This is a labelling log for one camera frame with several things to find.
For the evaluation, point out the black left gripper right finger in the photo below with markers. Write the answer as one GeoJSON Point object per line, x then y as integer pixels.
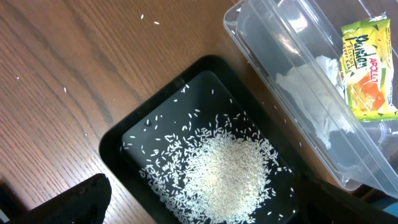
{"type": "Point", "coordinates": [321, 202]}

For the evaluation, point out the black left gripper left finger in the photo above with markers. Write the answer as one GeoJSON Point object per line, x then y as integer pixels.
{"type": "Point", "coordinates": [84, 203]}

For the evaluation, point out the white paper napkin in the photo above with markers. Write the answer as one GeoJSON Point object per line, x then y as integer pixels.
{"type": "Point", "coordinates": [315, 101]}

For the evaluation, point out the yellow green snack wrapper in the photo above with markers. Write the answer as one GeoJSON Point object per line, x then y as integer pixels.
{"type": "Point", "coordinates": [366, 69]}

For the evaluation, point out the blue plate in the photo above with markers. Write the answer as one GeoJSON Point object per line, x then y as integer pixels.
{"type": "Point", "coordinates": [388, 205]}

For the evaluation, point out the clear plastic waste bin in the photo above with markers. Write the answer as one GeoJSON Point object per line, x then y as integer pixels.
{"type": "Point", "coordinates": [276, 36]}

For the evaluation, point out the pile of white rice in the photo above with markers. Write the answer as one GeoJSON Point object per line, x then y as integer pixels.
{"type": "Point", "coordinates": [224, 181]}

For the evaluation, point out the black rectangular bin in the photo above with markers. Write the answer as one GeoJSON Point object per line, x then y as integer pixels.
{"type": "Point", "coordinates": [152, 142]}

